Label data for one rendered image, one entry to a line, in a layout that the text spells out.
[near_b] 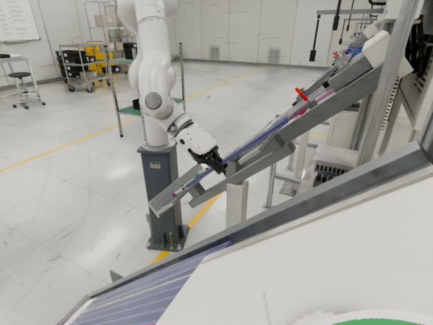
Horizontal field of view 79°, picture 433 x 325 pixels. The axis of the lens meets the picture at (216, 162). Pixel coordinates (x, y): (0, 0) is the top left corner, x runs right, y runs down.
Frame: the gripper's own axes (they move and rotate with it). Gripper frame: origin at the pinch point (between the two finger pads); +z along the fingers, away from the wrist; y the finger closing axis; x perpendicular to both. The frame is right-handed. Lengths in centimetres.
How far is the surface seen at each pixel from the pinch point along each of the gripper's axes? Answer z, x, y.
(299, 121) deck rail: 9.1, -14.6, 35.3
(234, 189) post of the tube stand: 9.4, 6.8, 5.5
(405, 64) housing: 18, -49, 37
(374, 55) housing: 10, -45, 37
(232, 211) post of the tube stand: 14.9, 14.6, 5.5
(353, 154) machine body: 50, -1, 98
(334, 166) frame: 40, 0, 67
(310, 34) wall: -111, 67, 918
